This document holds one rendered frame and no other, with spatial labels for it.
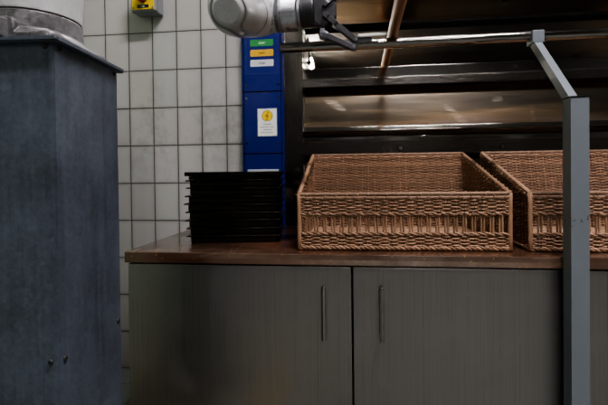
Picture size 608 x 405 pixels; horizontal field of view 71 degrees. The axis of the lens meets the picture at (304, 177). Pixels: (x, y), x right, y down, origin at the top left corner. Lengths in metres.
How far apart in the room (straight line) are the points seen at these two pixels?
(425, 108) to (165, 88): 1.01
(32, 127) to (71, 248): 0.20
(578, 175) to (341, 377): 0.74
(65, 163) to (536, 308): 1.06
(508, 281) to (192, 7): 1.46
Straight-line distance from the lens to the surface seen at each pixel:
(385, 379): 1.21
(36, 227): 0.78
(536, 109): 1.76
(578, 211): 1.15
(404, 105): 1.67
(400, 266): 1.11
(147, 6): 1.85
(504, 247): 1.21
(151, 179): 1.82
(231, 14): 0.95
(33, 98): 0.79
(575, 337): 1.20
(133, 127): 1.86
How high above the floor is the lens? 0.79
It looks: 1 degrees down
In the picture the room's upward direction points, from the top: 1 degrees counter-clockwise
